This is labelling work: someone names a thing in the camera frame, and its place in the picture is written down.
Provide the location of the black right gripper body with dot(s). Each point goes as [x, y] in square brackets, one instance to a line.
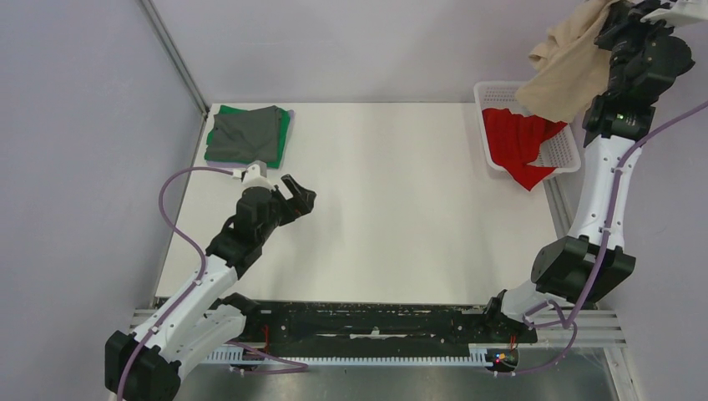
[627, 39]

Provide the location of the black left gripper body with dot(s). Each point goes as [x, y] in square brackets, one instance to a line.
[274, 220]

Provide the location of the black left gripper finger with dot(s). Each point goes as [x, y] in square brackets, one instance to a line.
[293, 208]
[294, 188]

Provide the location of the beige t shirt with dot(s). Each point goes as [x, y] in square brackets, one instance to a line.
[570, 69]

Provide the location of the red t shirt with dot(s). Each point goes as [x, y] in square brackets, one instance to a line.
[515, 140]

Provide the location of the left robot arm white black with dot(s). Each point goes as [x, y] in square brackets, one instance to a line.
[152, 361]

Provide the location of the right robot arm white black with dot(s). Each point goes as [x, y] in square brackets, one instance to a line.
[590, 261]

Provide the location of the grey folded t shirt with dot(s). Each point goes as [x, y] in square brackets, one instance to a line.
[246, 135]

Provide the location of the green folded t shirt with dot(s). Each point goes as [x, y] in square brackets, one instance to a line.
[283, 138]

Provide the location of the white plastic laundry basket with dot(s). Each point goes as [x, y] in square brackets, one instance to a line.
[559, 152]

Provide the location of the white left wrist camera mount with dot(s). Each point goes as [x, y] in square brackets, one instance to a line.
[253, 175]

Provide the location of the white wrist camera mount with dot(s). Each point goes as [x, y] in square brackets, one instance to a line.
[253, 175]
[679, 13]

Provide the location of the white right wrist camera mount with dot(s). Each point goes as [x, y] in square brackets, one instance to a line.
[679, 13]

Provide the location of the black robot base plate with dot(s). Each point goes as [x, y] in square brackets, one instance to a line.
[375, 330]

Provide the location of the white slotted cable duct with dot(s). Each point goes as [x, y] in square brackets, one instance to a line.
[475, 357]

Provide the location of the left corner aluminium post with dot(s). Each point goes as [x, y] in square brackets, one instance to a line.
[168, 44]

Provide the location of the aluminium frame rails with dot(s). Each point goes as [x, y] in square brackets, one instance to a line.
[597, 328]

